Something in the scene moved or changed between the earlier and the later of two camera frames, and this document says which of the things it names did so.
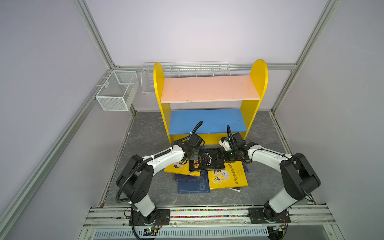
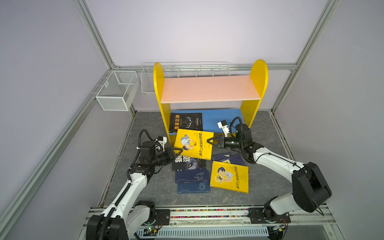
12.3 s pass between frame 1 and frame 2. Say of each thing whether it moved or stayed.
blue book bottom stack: stayed
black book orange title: moved
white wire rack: stayed
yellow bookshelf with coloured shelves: stayed
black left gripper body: moved
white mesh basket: stayed
